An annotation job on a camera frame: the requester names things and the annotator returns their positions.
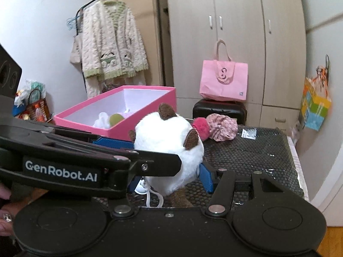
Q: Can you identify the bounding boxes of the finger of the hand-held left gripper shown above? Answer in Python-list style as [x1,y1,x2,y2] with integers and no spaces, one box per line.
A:
[32,120,135,152]
[48,141,183,179]

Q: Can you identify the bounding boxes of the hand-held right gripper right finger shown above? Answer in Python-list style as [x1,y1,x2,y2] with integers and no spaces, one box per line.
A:
[200,163,304,217]

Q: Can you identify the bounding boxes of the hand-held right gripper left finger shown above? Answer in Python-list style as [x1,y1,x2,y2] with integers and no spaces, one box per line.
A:
[108,177,145,218]

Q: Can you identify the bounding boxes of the white plush toy brown ears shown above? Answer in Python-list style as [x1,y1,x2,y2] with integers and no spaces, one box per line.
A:
[129,102,205,209]

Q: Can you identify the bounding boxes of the white mesh bath puff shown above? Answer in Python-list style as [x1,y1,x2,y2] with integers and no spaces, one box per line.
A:
[93,112,111,129]

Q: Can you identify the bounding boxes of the pink cardboard box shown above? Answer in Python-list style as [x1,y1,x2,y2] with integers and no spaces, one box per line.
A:
[54,85,176,142]

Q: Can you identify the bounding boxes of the person's left hand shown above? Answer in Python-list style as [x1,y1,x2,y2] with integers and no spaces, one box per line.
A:
[0,186,17,237]

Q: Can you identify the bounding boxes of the black honeycomb mat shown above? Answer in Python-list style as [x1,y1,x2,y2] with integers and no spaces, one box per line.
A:
[94,123,304,209]

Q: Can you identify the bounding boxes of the pink fluffy pompom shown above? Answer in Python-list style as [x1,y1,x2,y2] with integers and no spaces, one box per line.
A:
[191,117,211,141]

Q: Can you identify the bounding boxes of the clear plastic packet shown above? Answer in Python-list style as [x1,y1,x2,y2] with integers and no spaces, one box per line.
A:
[241,128,257,140]

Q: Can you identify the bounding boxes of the black suitcase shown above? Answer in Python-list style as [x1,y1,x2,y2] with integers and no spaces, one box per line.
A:
[192,99,247,126]

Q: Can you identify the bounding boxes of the basket of snack packets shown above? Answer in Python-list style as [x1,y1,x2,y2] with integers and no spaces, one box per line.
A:
[13,79,53,125]

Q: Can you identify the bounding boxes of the pink tote bag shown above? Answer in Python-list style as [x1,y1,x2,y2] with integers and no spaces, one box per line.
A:
[200,40,248,102]

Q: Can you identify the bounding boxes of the cream knitted cardigan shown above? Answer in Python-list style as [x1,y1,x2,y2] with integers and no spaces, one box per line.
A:
[70,0,149,98]

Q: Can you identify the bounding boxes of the white door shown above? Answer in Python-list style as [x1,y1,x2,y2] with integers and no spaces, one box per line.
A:
[312,107,343,227]

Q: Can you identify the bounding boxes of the colourful gift bag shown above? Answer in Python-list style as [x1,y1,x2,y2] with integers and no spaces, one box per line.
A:
[299,55,332,131]

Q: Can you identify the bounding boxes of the blue clothes hangers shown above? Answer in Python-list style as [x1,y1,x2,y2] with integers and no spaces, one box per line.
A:
[66,16,81,31]

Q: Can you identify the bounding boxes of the beige wardrobe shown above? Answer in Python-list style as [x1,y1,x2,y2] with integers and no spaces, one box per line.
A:
[157,0,307,133]

